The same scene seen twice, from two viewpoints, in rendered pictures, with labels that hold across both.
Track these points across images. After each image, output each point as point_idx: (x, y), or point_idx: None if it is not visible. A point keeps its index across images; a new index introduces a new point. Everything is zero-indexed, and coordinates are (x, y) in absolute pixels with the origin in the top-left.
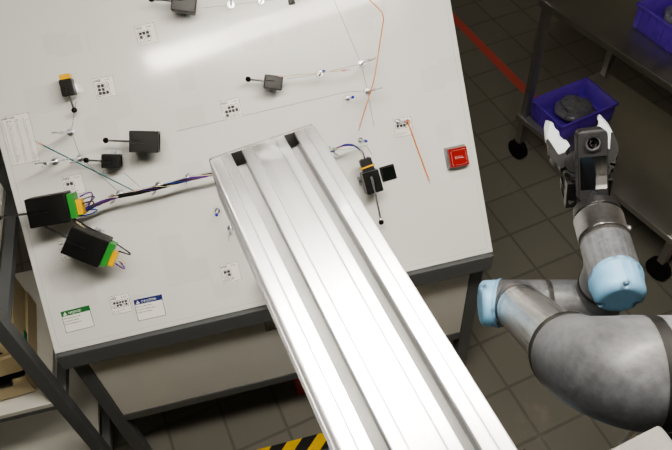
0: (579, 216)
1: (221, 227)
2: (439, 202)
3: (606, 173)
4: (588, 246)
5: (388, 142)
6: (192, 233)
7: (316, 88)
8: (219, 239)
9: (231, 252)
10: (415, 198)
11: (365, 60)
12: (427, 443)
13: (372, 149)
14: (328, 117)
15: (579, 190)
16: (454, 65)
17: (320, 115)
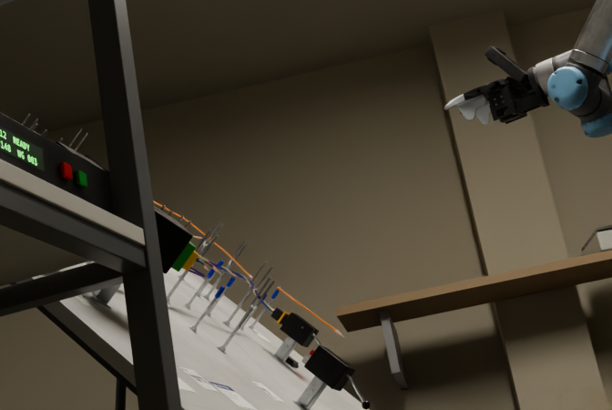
0: (538, 67)
1: (212, 346)
2: (346, 399)
3: (519, 66)
4: (565, 56)
5: (261, 340)
6: (192, 340)
7: (168, 278)
8: (223, 356)
9: (247, 373)
10: (328, 389)
11: (209, 235)
12: None
13: (256, 339)
14: (198, 302)
15: (520, 69)
16: (242, 311)
17: (191, 297)
